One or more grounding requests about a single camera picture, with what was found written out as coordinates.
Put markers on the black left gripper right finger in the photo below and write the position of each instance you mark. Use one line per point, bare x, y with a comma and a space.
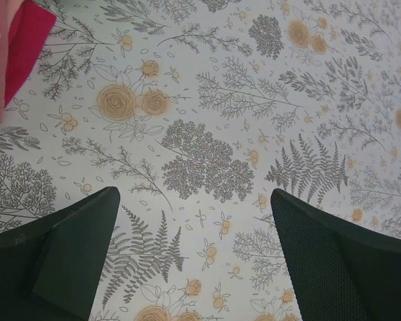
339, 270

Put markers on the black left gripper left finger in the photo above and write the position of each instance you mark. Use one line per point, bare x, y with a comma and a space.
50, 268

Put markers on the floral patterned table mat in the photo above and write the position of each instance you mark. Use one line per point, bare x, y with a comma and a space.
196, 111

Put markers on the magenta folded t shirt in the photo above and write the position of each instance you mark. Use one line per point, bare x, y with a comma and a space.
38, 24

